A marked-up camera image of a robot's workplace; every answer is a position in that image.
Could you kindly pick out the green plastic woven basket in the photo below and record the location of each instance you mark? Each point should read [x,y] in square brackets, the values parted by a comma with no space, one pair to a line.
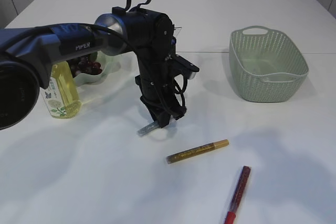
[266,68]

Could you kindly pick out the yellow tea bottle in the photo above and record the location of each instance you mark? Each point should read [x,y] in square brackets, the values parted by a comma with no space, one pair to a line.
[61,97]

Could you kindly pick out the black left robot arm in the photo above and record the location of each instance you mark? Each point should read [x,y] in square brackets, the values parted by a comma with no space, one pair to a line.
[28,55]

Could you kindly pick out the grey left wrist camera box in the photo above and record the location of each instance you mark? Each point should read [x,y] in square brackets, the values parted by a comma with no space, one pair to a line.
[187,65]

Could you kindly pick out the red glitter marker pen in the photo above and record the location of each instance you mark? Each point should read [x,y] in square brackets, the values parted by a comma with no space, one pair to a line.
[237,196]

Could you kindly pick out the green wavy glass plate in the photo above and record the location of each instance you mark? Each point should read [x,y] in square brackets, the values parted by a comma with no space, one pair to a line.
[109,64]

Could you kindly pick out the dark purple grape bunch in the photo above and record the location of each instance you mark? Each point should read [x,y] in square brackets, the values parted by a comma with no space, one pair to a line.
[85,64]

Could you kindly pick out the silver glitter marker pen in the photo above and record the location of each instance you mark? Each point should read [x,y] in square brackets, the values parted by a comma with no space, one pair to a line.
[154,126]

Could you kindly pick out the gold glitter marker pen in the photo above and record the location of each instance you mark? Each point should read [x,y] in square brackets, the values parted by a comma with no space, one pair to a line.
[196,151]

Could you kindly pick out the clear plastic ruler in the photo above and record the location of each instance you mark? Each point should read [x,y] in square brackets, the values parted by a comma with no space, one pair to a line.
[176,31]

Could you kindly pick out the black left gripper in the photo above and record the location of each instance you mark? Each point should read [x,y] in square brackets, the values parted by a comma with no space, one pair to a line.
[150,36]

